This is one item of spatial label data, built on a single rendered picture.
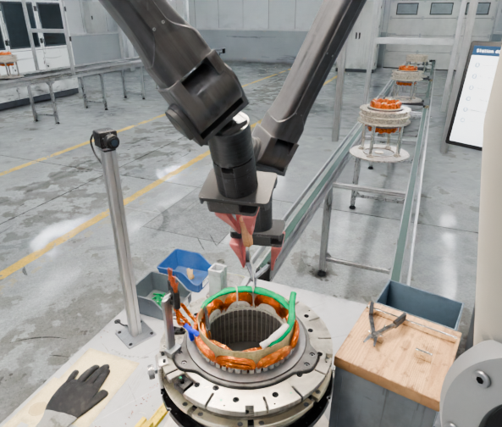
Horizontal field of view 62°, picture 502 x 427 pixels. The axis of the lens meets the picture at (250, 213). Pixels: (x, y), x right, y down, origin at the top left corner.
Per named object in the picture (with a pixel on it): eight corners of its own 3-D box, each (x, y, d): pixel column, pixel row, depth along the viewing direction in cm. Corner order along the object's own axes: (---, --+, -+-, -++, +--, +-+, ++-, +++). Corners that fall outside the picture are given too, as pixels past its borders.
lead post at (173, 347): (164, 355, 74) (158, 302, 69) (174, 346, 76) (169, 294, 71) (171, 359, 73) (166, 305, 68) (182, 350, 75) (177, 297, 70)
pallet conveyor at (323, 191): (399, 96, 928) (405, 58, 894) (429, 97, 907) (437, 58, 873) (239, 409, 192) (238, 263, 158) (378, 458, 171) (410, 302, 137)
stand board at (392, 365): (368, 309, 94) (369, 300, 93) (459, 341, 85) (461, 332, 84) (333, 365, 79) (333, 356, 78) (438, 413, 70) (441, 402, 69)
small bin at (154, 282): (194, 299, 140) (192, 280, 137) (171, 324, 128) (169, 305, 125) (153, 288, 146) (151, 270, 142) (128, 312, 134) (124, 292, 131)
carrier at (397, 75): (377, 97, 468) (381, 69, 455) (405, 95, 482) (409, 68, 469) (401, 104, 436) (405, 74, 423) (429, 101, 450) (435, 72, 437)
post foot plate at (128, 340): (157, 335, 124) (157, 333, 124) (129, 349, 119) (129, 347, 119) (141, 320, 130) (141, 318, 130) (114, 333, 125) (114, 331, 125)
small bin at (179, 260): (216, 273, 154) (215, 256, 151) (198, 294, 142) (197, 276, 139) (177, 264, 159) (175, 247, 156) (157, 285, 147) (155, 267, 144)
